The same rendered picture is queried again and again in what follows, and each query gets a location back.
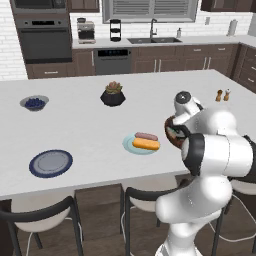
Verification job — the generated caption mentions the green red succulent plant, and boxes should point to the green red succulent plant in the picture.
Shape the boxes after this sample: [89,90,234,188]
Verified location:
[105,80,124,93]

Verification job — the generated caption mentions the dark grey sink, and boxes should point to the dark grey sink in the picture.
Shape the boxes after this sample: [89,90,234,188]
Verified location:
[127,36,183,45]

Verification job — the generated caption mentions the dark grey tap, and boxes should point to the dark grey tap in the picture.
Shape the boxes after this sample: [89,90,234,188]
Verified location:
[149,18,159,40]

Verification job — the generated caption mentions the grey bowl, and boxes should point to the grey bowl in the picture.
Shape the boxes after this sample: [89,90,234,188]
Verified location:
[19,94,50,112]

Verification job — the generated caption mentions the pale green plate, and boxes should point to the pale green plate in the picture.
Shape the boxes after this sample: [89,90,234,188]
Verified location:
[121,132,161,156]

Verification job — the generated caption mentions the brown upper cupboard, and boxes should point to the brown upper cupboard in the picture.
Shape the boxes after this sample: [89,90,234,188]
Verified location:
[200,0,256,13]
[67,0,101,14]

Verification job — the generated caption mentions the grey window blinds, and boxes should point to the grey window blinds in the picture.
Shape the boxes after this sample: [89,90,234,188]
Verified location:
[101,0,200,24]

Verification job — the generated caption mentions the blue rimmed grey plate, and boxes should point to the blue rimmed grey plate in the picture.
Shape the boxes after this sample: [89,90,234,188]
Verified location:
[28,148,74,179]

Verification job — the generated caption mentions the blueberries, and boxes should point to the blueberries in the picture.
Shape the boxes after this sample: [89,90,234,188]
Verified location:
[24,96,47,110]

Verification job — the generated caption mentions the brown bowl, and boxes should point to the brown bowl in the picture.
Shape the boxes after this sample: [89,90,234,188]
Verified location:
[163,114,188,150]

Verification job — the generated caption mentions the orange bun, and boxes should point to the orange bun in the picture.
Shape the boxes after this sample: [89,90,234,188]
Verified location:
[132,137,162,152]

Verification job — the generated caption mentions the dark grey microwave oven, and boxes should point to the dark grey microwave oven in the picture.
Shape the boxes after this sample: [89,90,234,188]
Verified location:
[9,0,70,15]

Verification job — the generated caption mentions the grey dishwasher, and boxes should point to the grey dishwasher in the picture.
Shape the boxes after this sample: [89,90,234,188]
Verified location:
[93,48,133,76]

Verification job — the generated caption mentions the black tiered stand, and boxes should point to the black tiered stand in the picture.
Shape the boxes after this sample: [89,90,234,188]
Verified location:
[109,18,122,43]

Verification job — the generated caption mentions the black plant pot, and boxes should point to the black plant pot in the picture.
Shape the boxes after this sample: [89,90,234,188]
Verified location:
[99,89,127,108]

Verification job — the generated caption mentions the brown lower cupboard run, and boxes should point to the brown lower cupboard run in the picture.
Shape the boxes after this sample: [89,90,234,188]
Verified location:
[25,48,96,80]
[232,43,256,94]
[131,43,242,75]

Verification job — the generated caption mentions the black white chair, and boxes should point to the black white chair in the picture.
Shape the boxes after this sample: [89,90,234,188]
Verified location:
[119,175,190,256]
[0,195,85,256]

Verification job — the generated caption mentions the pink sausage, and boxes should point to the pink sausage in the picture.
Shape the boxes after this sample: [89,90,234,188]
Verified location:
[134,131,159,142]

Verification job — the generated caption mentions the silver coffee machine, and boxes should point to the silver coffee machine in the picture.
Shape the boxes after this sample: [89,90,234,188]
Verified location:
[76,17,97,45]

